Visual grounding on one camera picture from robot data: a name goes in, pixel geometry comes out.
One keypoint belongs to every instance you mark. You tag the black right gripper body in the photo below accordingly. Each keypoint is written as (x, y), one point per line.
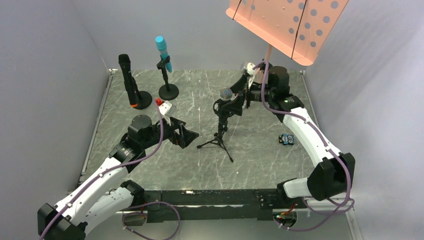
(245, 93)

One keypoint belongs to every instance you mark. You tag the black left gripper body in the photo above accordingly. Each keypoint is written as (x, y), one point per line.
(179, 132)

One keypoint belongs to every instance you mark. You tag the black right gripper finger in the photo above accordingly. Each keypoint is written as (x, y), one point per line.
(240, 84)
(234, 107)

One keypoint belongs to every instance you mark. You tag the black tripod shock mount stand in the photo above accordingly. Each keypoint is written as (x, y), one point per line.
(222, 127)

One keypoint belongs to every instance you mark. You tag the black small desk mic stand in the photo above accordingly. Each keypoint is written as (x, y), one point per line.
(143, 98)

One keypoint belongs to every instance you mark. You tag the black clip desk mic stand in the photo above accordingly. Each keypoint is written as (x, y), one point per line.
(167, 91)

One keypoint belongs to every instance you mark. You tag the black microphone orange end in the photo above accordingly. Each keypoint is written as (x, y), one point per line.
(125, 65)

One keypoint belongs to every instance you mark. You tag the blue microphone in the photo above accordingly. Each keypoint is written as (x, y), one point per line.
(161, 45)

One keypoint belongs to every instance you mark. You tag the black microphone silver grille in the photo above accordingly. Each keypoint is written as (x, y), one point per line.
(226, 94)

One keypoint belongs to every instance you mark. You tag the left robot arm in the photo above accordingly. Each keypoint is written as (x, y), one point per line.
(75, 216)

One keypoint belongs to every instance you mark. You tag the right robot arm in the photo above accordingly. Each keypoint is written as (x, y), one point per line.
(333, 170)

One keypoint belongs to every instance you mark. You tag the pink music stand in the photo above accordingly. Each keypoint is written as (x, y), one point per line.
(296, 28)

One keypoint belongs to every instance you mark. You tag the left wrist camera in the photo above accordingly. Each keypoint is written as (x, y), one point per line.
(166, 109)

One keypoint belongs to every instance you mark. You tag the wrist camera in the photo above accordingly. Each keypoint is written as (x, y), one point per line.
(248, 69)
(166, 109)

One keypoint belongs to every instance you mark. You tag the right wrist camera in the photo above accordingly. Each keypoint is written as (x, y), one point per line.
(248, 69)

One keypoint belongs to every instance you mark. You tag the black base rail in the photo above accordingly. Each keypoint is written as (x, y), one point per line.
(219, 204)

